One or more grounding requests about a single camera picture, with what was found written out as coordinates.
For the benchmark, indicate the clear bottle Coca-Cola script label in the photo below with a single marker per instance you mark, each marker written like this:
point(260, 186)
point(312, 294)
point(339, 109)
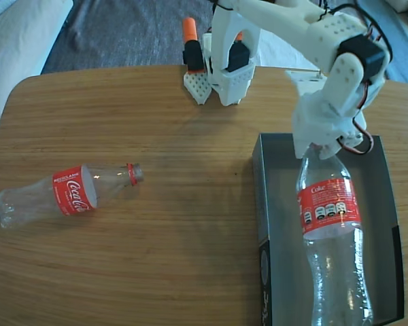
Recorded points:
point(71, 197)

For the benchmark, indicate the clear bottle Coke text label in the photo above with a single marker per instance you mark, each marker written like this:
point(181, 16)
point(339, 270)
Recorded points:
point(330, 203)

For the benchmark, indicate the dark grey rug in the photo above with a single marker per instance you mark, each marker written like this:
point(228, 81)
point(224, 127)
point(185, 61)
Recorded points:
point(122, 34)

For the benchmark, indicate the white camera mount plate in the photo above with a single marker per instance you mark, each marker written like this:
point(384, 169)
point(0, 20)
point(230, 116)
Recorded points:
point(306, 81)

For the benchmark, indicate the light sofa cushion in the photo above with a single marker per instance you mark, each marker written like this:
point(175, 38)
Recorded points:
point(20, 40)

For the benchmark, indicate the blue cloth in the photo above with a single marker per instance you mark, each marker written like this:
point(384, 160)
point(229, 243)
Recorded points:
point(404, 57)

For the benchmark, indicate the grey cardboard box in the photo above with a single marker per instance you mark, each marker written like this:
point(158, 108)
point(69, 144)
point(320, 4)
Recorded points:
point(279, 203)

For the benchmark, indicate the orange black table clamp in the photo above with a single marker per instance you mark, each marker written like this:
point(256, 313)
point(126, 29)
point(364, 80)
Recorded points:
point(239, 56)
point(190, 30)

